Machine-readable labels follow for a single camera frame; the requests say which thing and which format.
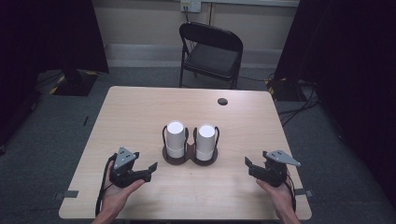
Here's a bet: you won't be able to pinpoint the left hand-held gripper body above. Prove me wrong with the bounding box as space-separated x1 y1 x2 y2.
108 147 148 189

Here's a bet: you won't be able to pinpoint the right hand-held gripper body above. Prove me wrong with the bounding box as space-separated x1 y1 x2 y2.
261 149 302 189

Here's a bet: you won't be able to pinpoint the stack of white paper cups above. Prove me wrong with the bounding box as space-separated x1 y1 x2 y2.
164 120 187 160
195 124 217 162

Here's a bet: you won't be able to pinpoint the black double cup holder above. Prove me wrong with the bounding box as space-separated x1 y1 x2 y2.
161 124 220 167

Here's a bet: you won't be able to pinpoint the person's right hand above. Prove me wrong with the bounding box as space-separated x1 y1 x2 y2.
255 178 296 219

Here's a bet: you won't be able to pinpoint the person's left hand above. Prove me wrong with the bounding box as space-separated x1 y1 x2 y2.
100 160 146 217

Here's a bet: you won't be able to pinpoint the grey tape strip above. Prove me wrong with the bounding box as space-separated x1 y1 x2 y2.
52 189 80 201
293 188 314 199

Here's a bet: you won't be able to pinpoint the black folding chair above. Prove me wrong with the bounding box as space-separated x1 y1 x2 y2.
178 21 245 91

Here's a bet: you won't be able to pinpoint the black curtain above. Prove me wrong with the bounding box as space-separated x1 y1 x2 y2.
273 0 396 208
0 0 110 157

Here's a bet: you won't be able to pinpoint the right hand-held gripper black cable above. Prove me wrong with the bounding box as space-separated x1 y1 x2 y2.
284 173 298 213

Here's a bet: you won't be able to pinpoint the hand-held gripper black cable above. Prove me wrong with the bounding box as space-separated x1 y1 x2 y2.
284 173 298 213
94 153 119 217

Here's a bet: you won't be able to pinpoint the left hand-held gripper black cable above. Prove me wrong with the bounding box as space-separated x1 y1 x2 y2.
94 153 119 217

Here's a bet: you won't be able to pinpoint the black floor cables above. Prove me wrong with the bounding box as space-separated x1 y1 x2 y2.
276 78 322 128

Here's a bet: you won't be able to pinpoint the black stand base plate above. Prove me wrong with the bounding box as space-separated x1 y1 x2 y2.
49 68 101 97
266 77 308 103

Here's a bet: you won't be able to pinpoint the white wall socket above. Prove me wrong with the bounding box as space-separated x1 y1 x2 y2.
179 0 203 14

